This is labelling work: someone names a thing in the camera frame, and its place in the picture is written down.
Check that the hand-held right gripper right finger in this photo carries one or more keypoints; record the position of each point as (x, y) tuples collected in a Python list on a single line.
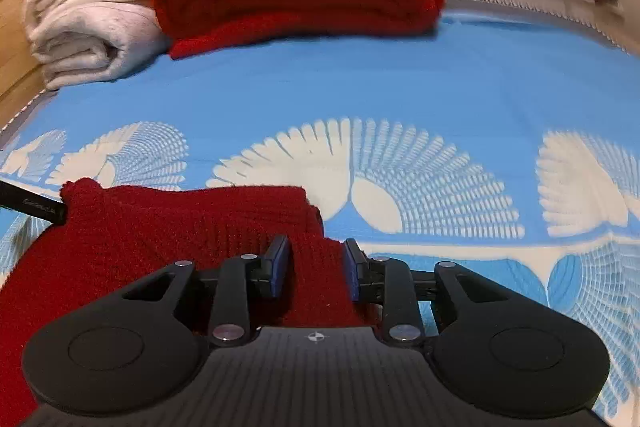
[(351, 272)]

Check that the blue white patterned bedsheet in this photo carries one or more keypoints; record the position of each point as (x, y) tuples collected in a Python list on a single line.
[(350, 107)]

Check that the dark red knit sweater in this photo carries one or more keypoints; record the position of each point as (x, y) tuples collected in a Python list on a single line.
[(150, 227)]

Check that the wooden bed headboard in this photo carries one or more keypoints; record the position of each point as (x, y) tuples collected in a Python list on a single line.
[(10, 57)]

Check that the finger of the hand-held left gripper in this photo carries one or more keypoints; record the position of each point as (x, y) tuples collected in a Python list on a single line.
[(35, 204)]

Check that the white fleece folded blanket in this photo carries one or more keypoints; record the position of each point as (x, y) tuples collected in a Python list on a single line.
[(95, 42)]

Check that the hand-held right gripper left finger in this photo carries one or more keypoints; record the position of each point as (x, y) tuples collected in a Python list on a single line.
[(280, 267)]

